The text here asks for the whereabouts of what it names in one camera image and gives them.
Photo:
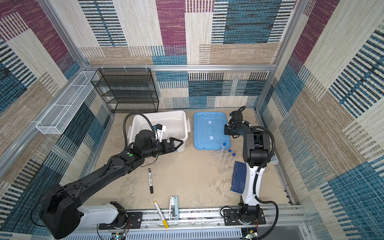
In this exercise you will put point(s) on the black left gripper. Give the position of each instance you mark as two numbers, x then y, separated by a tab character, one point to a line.
171	148

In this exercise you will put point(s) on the metal clamp bracket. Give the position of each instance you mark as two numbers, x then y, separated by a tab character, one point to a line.
174	213

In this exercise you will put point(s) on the black wire mesh shelf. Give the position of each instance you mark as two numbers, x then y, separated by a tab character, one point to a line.
127	90

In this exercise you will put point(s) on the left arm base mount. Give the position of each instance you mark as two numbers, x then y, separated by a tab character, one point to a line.
125	220

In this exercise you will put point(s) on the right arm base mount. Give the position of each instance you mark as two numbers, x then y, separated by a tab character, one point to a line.
243	215

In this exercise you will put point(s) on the white plastic storage bin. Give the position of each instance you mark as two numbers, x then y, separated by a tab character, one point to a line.
177	126

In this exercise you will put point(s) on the black marker pen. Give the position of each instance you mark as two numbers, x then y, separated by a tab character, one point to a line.
150	181

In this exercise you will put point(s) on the white wire mesh basket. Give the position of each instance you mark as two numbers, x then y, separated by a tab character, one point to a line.
59	116

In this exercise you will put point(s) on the blue plastic bin lid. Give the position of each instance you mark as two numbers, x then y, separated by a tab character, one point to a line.
209	131

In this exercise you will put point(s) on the dark blue book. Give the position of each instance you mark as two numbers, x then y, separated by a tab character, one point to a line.
239	177

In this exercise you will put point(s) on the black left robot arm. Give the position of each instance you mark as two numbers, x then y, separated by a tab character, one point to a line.
60	211

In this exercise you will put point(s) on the white yellow marker pen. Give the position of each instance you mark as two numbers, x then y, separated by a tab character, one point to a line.
164	221

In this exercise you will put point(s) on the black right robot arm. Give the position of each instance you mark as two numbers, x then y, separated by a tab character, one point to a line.
258	148

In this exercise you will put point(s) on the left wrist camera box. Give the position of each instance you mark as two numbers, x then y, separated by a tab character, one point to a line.
159	131

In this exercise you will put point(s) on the colourful treehouse book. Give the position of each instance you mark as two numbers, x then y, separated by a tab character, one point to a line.
274	160

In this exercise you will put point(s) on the blue capped test tube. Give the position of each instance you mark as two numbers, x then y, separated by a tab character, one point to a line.
226	155
231	158
222	150

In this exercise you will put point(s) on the clear test tube rack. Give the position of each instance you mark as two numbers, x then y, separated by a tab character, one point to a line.
220	165

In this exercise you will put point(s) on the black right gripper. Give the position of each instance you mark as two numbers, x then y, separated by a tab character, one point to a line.
226	132

